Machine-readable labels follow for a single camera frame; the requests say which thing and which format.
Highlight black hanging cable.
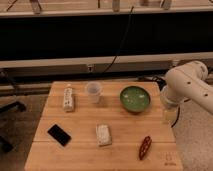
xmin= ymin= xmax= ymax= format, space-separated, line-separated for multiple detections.
xmin=101 ymin=4 xmax=135 ymax=74

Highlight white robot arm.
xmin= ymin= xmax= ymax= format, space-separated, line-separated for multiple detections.
xmin=160 ymin=61 xmax=213 ymax=125

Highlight white power strip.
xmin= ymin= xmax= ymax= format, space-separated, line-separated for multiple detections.
xmin=63 ymin=84 xmax=74 ymax=112

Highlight dark red oblong object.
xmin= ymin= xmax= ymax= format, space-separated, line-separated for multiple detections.
xmin=139 ymin=136 xmax=152 ymax=160

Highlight green bowl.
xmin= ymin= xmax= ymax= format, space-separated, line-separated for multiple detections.
xmin=120 ymin=86 xmax=151 ymax=113

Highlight black floor cables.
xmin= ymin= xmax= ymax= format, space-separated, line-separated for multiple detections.
xmin=137 ymin=75 xmax=168 ymax=90

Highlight clear plastic cup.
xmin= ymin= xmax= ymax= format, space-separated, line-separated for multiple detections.
xmin=85 ymin=81 xmax=102 ymax=103

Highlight black smartphone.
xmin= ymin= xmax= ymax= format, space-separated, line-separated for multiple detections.
xmin=48 ymin=124 xmax=71 ymax=146

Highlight black office chair base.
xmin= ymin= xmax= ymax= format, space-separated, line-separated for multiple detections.
xmin=0 ymin=68 xmax=27 ymax=154

